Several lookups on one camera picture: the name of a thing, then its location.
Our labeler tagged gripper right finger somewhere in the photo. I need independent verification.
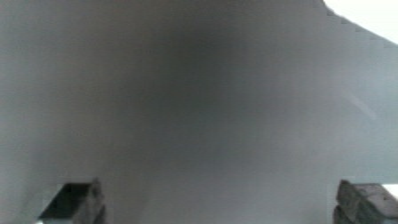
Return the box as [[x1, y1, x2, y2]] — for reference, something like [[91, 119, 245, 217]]
[[332, 180, 398, 224]]

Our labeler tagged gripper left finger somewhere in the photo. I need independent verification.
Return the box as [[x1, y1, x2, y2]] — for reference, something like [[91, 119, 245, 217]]
[[37, 179, 107, 224]]

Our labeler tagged white sheet with tag markers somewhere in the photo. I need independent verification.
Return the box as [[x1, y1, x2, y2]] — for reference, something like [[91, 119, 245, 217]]
[[323, 0, 398, 44]]

